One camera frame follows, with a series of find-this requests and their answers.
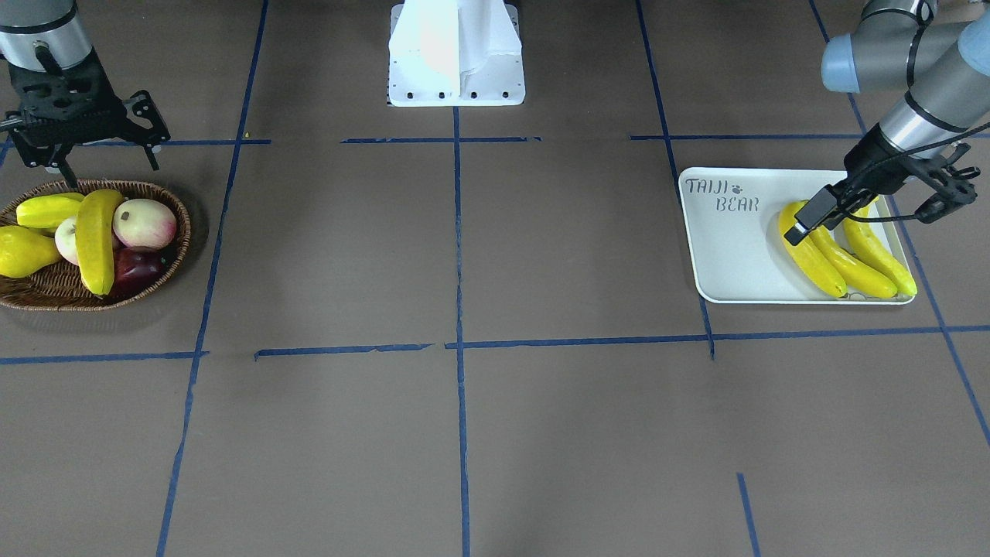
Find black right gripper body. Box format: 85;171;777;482
7;56;128;155

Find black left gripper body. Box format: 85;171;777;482
844;124;911;198

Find yellow banana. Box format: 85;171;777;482
842;207;918;297
810;227;898;299
77;188;125;296
777;200;848;299

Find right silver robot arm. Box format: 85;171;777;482
1;1;171;188

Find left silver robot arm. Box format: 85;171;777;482
796;1;988;231

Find woven wicker basket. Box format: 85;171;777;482
2;179;193;313

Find yellow starfruit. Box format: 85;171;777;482
15;193;84;230

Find yellow pear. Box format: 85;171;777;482
1;225;63;279

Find pink white peach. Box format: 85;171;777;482
112;200;178;250

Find white rectangular bear tray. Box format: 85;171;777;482
678;168;913;306

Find dark red apple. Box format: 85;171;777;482
109;247;171;299

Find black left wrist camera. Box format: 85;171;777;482
781;186;842;246

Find black camera cable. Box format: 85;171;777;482
831;120;990;225

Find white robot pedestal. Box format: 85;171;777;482
387;1;526;107

